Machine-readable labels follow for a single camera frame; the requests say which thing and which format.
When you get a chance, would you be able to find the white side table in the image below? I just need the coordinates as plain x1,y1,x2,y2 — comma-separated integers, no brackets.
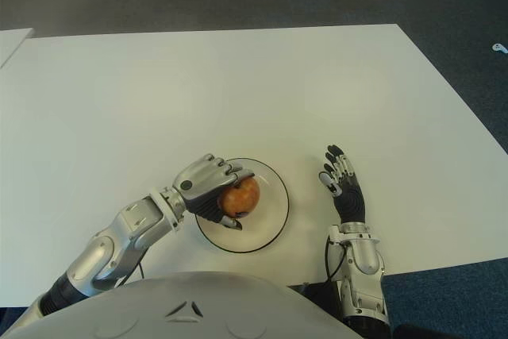
0,28,36,70

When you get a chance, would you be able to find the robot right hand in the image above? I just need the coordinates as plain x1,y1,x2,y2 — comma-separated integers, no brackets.
317,144,367,224

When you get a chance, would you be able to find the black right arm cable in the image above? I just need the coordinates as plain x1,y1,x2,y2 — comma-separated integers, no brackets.
325,235,343,283

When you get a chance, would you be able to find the red yellow apple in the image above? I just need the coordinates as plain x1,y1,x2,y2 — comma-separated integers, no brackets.
217,178,261,219

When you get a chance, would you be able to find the white plate black rim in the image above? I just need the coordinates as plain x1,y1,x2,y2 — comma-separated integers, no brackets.
194,157,290,254

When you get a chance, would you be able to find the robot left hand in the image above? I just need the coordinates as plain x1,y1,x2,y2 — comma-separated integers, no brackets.
172,152,256,233

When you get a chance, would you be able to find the robot torso grey shell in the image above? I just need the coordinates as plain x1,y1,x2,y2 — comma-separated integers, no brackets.
0,271,366,339

